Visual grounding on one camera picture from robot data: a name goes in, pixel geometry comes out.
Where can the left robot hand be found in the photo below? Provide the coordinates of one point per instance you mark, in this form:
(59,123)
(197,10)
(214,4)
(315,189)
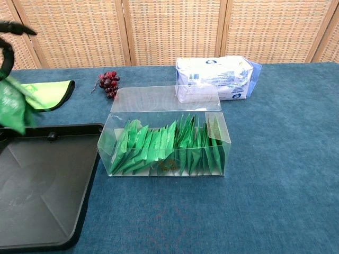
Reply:
(6,61)

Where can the clear plastic box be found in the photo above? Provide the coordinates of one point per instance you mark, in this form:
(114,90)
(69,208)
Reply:
(164,148)

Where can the black plastic tray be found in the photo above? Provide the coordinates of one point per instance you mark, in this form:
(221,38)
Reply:
(39,185)

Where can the green tea sachet stack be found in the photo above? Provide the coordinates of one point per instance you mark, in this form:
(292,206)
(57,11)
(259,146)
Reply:
(143,148)

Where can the green cloth with black trim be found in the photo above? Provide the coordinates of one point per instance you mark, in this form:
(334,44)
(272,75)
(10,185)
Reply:
(53,92)

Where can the dark red grape bunch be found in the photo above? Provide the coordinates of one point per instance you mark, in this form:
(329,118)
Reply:
(108,80)

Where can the woven folding screen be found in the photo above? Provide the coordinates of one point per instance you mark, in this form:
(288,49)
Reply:
(169,31)

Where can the white blue tissue pack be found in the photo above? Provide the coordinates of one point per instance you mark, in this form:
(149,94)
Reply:
(225,76)

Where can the blue carpet table cover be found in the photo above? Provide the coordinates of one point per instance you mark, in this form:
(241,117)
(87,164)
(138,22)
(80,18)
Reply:
(238,185)

